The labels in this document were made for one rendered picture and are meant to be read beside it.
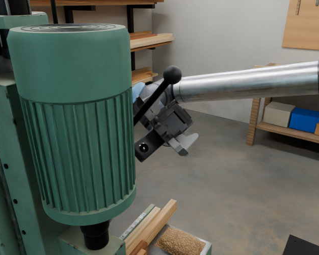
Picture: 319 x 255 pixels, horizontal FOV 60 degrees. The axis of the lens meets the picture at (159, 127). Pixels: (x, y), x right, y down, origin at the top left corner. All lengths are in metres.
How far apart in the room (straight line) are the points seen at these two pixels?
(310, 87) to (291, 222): 1.76
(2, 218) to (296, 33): 3.38
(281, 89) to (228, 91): 0.14
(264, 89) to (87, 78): 0.55
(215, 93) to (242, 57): 3.00
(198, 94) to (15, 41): 0.60
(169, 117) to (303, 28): 3.08
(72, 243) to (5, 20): 0.45
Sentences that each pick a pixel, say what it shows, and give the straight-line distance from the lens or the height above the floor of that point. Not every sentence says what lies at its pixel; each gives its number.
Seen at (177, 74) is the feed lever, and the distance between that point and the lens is 0.51.
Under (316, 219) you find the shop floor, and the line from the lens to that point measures 2.57.
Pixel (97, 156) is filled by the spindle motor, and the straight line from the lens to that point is 0.44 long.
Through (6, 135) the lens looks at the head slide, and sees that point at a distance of 0.56.
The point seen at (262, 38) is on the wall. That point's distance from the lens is 3.74.
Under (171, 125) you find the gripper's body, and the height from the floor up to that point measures 1.28.
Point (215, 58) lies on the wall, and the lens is 3.98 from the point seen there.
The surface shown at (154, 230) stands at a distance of 0.87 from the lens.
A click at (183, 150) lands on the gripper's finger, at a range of 0.56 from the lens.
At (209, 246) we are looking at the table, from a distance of 0.88.
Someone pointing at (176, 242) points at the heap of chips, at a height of 0.92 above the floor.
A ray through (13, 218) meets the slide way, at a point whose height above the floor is 1.11.
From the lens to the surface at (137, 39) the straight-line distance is 3.49.
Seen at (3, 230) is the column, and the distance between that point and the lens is 0.72.
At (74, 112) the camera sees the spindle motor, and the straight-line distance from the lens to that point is 0.40.
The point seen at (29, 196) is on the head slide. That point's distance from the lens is 0.60.
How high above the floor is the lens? 1.54
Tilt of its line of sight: 24 degrees down
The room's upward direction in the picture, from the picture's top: straight up
